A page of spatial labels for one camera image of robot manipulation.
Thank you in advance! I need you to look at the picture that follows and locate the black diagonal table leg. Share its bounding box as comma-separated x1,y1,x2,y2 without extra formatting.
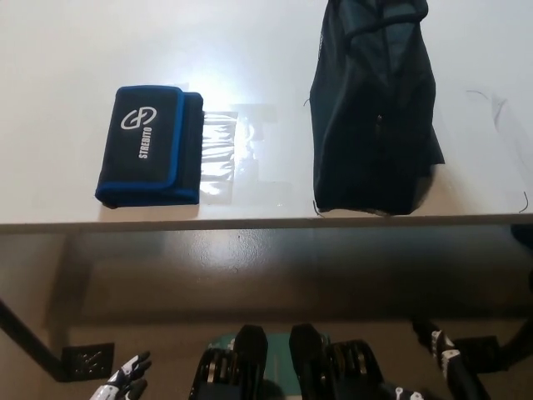
0,297,64,383

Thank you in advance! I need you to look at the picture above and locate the black blue Strebito notebook case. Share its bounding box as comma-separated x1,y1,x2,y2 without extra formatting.
94,85,205,210

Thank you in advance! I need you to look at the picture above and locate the black teal fabric lunch bag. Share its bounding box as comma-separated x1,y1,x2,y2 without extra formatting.
310,0,447,220

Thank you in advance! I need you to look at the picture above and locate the black cross-shaped floor marker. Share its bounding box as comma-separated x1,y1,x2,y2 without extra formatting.
61,342,116,383

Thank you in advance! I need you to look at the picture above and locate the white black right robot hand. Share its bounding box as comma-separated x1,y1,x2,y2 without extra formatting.
391,317,493,400

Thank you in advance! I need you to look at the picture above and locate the clear tape patch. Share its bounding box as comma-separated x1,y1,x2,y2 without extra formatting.
198,108,285,206

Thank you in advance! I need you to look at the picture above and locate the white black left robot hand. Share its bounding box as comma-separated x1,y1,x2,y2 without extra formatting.
89,350,153,400

